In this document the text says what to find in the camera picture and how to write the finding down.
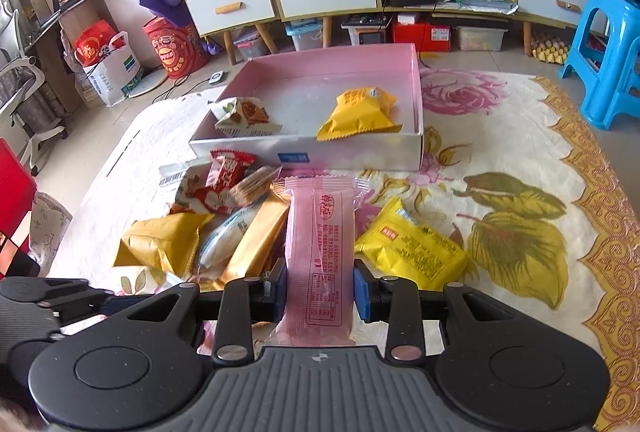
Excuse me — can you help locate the egg tray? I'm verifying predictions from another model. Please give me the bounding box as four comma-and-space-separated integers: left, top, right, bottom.
529, 31, 571, 64

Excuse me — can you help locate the clear cracker packet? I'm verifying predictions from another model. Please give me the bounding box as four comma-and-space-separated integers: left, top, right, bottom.
234, 165, 282, 209

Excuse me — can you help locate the clear storage box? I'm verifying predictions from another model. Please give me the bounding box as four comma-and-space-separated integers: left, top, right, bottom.
452, 25, 510, 52
234, 29, 272, 61
341, 14, 392, 47

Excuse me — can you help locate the yellow puffy snack packet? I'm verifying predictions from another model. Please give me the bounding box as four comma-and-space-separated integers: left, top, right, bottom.
316, 87, 403, 143

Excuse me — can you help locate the pink snack packet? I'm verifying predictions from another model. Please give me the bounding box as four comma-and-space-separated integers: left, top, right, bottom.
265, 176, 372, 349

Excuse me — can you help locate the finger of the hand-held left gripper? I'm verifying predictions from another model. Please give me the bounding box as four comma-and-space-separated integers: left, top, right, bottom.
0, 278, 115, 328

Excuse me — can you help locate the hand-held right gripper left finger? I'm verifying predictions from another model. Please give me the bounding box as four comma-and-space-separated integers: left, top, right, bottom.
117, 258, 290, 367

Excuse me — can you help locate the golden snack packet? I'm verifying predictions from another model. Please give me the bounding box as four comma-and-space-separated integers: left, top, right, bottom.
113, 210, 215, 278

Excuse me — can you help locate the white shopping bag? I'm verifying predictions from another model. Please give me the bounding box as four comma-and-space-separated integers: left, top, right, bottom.
81, 30, 146, 108

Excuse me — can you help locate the red round drum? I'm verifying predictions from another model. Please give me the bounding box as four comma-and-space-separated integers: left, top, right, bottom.
142, 15, 211, 81

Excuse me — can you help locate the red chair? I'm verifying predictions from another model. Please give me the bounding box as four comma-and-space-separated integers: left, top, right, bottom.
0, 137, 39, 279

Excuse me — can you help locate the red box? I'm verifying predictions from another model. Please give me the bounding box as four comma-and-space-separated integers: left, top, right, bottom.
391, 19, 453, 53

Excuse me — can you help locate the white brown nut packet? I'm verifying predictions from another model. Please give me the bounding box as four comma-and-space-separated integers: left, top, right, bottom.
159, 163, 213, 214

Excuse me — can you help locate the orange-brown bar packet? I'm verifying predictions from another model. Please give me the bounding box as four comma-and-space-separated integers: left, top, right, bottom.
219, 191, 292, 287

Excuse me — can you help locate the white blue snack packet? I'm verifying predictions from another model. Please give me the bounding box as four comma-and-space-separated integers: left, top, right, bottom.
196, 203, 267, 274

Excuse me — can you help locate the blue lid storage box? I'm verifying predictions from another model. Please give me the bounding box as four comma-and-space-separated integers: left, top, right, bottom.
284, 19, 324, 53

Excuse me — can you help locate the white patterned bag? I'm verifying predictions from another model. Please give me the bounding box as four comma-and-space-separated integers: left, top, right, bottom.
27, 191, 74, 264

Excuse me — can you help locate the white green nut packet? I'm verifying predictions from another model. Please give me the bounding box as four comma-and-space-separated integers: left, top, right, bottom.
214, 96, 282, 139

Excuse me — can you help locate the red snack packet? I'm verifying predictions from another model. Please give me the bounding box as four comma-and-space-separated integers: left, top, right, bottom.
209, 149, 257, 195
192, 184, 240, 216

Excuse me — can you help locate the wooden desk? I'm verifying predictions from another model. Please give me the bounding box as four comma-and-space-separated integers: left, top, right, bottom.
19, 0, 107, 79

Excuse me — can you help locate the pink cardboard box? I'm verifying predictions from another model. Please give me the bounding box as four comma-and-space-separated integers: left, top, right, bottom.
188, 43, 425, 172

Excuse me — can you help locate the red gift bag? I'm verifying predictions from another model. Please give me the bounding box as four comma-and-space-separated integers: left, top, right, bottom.
74, 19, 121, 68

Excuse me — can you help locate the white office chair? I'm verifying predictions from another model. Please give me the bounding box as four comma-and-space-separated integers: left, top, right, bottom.
0, 7, 69, 178

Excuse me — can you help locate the blue plastic stool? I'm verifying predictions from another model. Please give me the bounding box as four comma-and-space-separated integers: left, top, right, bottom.
558, 0, 640, 131

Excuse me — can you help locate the round white floor base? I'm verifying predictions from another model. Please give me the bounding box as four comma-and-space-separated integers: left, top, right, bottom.
127, 71, 169, 99

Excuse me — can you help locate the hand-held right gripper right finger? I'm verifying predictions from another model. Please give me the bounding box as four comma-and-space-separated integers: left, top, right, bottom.
353, 259, 522, 362

